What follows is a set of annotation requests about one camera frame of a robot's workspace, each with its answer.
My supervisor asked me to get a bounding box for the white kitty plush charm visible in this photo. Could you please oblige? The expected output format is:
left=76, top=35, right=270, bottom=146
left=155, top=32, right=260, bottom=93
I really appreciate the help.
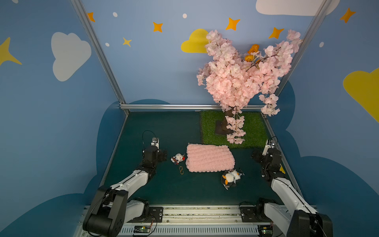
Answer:
left=170, top=153, right=186, bottom=165

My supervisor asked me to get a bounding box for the yellow carabiner clip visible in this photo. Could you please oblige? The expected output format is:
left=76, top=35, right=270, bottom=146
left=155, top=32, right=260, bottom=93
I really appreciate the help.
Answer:
left=179, top=166, right=184, bottom=175

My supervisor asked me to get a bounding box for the black penguin plush charm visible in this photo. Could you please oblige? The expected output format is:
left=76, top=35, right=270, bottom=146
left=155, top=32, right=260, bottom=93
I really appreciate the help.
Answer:
left=221, top=169, right=245, bottom=190

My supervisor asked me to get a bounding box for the pink puffy bag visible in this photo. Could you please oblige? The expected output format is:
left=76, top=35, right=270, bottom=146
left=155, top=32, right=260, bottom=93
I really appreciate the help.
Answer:
left=186, top=144, right=235, bottom=172

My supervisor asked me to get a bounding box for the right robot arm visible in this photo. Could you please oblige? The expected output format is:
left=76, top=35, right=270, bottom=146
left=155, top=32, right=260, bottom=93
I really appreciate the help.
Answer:
left=252, top=147, right=334, bottom=237

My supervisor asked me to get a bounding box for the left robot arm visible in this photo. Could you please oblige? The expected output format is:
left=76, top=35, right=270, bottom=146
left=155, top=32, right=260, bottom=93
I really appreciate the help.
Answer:
left=83, top=145, right=167, bottom=237

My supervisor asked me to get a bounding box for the green artificial grass mat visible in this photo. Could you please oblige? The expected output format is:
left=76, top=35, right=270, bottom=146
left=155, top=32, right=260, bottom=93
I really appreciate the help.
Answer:
left=200, top=111, right=268, bottom=149

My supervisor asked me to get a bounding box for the right circuit board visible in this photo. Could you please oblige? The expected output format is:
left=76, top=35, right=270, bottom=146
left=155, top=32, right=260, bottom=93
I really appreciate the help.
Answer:
left=258, top=226, right=273, bottom=237

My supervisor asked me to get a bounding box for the circuit board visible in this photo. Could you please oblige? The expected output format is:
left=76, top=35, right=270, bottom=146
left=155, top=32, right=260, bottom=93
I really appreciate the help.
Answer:
left=133, top=226, right=152, bottom=235
left=258, top=226, right=273, bottom=237

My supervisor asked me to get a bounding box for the left circuit board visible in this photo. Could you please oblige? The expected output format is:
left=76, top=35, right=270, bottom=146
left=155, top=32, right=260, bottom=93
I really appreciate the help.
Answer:
left=133, top=226, right=152, bottom=235

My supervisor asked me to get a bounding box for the pink cherry blossom tree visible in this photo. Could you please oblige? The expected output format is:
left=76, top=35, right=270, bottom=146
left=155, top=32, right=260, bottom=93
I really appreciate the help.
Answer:
left=196, top=30, right=302, bottom=145

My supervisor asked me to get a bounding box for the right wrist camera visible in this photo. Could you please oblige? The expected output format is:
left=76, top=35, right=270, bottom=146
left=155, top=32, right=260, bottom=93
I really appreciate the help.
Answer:
left=262, top=139, right=275, bottom=156

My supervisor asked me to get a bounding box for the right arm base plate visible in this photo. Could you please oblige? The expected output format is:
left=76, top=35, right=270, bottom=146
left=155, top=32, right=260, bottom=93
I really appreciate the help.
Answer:
left=239, top=205, right=266, bottom=223

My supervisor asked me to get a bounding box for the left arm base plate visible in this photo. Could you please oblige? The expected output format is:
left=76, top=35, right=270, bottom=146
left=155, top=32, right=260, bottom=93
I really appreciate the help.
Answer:
left=138, top=206, right=163, bottom=223

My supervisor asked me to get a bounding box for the brown tree base plate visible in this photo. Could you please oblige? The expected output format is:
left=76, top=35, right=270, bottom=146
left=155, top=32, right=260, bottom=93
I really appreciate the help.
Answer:
left=215, top=120, right=234, bottom=135

